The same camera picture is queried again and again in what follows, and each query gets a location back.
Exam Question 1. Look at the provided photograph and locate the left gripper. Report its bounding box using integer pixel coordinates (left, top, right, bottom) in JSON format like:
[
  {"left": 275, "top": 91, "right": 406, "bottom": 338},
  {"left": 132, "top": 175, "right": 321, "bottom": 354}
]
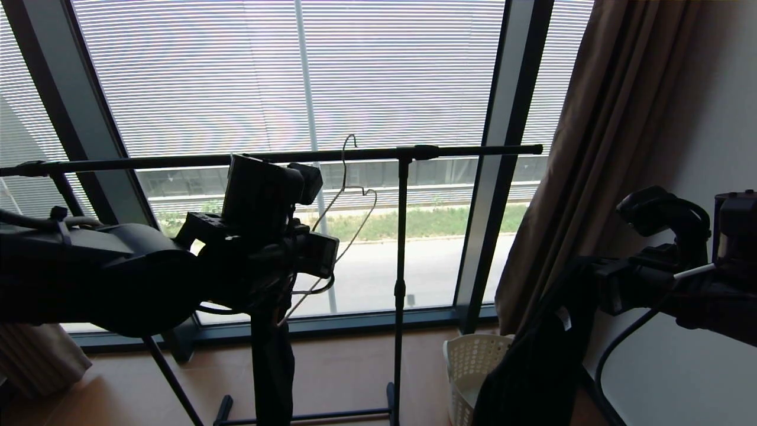
[{"left": 203, "top": 231, "right": 340, "bottom": 312}]

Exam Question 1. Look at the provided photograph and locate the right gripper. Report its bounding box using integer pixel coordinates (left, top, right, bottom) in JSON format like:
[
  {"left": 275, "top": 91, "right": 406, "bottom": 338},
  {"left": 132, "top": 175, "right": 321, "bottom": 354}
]
[{"left": 593, "top": 253, "right": 682, "bottom": 315}]

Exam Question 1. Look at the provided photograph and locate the black garment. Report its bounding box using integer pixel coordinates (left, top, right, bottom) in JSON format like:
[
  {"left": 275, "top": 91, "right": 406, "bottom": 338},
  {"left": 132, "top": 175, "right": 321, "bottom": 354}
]
[
  {"left": 251, "top": 299, "right": 295, "bottom": 426},
  {"left": 472, "top": 256, "right": 600, "bottom": 426}
]

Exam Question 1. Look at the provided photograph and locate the pink clothes hanger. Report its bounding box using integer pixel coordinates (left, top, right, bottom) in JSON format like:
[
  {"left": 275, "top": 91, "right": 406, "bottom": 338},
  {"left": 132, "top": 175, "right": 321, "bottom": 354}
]
[{"left": 277, "top": 134, "right": 378, "bottom": 327}]

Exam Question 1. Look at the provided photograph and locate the white laundry basket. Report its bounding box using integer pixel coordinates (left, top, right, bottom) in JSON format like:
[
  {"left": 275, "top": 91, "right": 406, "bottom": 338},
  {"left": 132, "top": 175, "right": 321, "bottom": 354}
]
[{"left": 442, "top": 333, "right": 516, "bottom": 426}]

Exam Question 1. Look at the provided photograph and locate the black clothes rack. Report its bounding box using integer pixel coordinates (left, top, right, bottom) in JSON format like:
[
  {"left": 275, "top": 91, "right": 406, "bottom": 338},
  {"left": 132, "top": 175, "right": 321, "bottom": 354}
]
[{"left": 0, "top": 144, "right": 544, "bottom": 426}]

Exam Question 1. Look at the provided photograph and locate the brown curtain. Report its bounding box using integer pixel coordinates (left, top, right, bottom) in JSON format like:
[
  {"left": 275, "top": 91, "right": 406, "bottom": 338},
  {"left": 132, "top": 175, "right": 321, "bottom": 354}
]
[
  {"left": 496, "top": 0, "right": 704, "bottom": 338},
  {"left": 0, "top": 322, "right": 93, "bottom": 398}
]

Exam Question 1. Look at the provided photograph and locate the window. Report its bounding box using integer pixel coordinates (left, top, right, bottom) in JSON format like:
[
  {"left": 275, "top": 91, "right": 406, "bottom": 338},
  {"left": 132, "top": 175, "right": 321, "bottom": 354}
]
[{"left": 0, "top": 0, "right": 595, "bottom": 350}]

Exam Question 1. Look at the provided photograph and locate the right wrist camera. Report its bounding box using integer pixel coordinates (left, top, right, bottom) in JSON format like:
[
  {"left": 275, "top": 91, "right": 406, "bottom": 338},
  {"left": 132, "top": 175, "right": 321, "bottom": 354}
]
[{"left": 616, "top": 186, "right": 711, "bottom": 270}]

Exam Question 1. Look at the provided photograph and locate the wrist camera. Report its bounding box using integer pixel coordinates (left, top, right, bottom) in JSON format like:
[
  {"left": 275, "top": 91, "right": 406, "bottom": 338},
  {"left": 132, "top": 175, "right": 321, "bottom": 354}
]
[
  {"left": 287, "top": 163, "right": 324, "bottom": 206},
  {"left": 616, "top": 186, "right": 711, "bottom": 270}
]

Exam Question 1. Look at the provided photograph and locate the black cable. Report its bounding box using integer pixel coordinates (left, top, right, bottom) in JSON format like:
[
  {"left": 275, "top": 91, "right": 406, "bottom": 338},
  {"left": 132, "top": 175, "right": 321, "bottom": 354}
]
[{"left": 594, "top": 295, "right": 675, "bottom": 426}]

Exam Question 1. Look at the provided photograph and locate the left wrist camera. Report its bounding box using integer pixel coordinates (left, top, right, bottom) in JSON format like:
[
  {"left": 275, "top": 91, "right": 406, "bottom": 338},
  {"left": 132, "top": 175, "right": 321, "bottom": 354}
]
[{"left": 287, "top": 163, "right": 324, "bottom": 206}]

